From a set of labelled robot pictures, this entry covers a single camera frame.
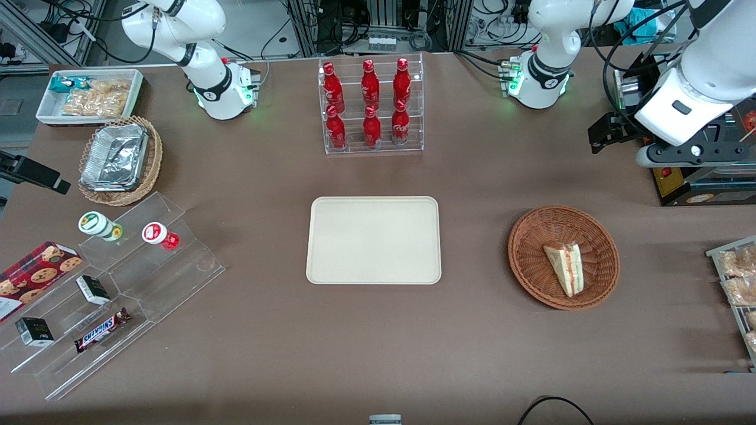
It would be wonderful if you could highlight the aluminium foil tray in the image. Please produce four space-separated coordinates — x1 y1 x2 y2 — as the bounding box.
80 123 149 192

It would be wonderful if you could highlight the red cola bottle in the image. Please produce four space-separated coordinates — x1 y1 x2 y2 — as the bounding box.
393 57 412 110
363 105 382 149
361 59 380 113
391 100 410 146
322 61 345 113
325 105 347 151

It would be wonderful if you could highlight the aluminium frame rack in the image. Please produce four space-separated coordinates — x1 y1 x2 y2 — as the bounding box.
288 0 473 57

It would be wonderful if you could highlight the light wicker basket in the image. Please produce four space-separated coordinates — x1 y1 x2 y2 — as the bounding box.
78 116 164 207

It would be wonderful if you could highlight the triangle sandwich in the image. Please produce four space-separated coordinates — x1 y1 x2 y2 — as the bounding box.
543 241 585 298

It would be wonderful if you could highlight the black cable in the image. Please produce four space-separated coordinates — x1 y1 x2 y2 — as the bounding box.
518 396 594 425

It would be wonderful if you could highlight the red cookie box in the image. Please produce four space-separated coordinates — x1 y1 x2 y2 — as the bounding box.
0 241 83 323

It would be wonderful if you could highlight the brown wicker basket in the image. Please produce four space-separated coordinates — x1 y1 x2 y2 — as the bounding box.
508 205 620 311

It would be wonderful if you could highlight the black food warmer machine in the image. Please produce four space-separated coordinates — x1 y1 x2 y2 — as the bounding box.
613 53 756 207

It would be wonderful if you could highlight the clear acrylic stepped display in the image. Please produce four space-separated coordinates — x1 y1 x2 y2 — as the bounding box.
0 191 226 401

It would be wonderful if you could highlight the clear acrylic bottle rack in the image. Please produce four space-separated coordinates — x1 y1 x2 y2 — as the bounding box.
318 53 425 156

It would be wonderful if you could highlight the beige plastic tray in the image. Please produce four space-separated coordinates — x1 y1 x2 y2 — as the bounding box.
305 196 442 286

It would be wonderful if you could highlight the small black box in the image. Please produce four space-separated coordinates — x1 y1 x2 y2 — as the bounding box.
15 317 55 346
76 275 112 306

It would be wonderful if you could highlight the red lid white cup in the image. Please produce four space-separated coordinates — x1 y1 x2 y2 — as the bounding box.
142 221 180 251

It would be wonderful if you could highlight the clear bag of crackers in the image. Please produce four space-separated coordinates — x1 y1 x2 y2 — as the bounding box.
61 79 132 117

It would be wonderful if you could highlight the white plastic bin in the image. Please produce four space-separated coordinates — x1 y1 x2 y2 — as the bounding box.
35 68 145 127

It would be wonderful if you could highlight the grey wire rack tray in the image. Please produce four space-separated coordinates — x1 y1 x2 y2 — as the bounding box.
706 236 756 372

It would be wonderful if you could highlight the teal cloth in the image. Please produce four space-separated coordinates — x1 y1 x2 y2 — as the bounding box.
614 9 659 45

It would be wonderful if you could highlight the green lid white cup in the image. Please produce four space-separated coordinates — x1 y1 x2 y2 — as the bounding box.
78 211 123 243

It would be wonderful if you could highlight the snickers chocolate bar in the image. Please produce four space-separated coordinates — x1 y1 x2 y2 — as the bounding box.
74 308 131 354

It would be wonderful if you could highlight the teal snack packet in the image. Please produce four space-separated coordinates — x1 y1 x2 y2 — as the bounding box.
48 76 89 94

